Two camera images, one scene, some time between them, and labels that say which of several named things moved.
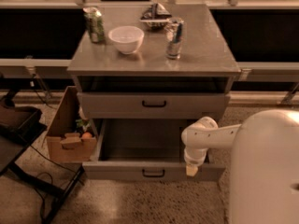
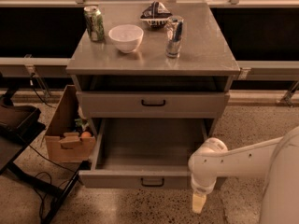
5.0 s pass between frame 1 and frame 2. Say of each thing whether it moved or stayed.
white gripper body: moved
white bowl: stayed
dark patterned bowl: stayed
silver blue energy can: stayed
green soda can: stayed
